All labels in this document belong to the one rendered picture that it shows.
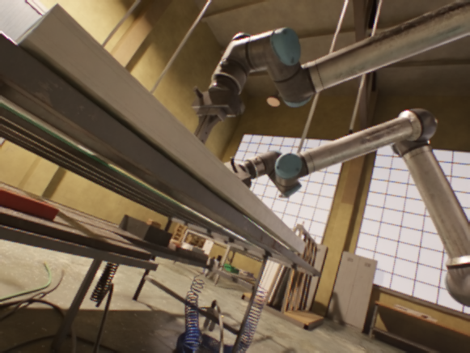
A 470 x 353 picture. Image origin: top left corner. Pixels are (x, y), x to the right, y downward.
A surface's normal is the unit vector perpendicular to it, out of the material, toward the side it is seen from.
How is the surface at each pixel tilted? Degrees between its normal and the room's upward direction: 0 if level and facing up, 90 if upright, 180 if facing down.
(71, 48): 90
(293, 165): 93
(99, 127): 90
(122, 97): 90
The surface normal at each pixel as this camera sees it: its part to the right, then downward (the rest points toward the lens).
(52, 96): 0.83, 0.16
